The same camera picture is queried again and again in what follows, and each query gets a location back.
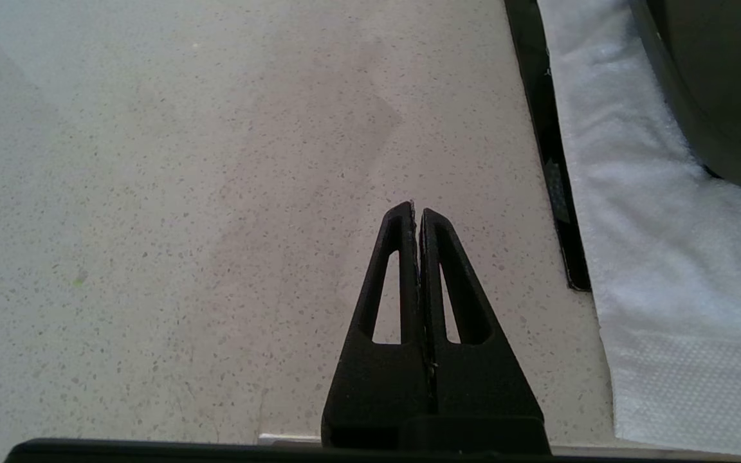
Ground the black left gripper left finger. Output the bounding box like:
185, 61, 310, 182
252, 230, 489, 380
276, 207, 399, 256
321, 201, 435, 448

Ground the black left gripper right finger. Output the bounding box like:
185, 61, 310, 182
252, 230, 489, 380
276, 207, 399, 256
406, 208, 551, 451

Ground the black rice cooker base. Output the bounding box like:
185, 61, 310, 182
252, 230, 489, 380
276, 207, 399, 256
631, 0, 741, 199

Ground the white towel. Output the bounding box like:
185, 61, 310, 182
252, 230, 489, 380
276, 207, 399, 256
538, 0, 741, 460

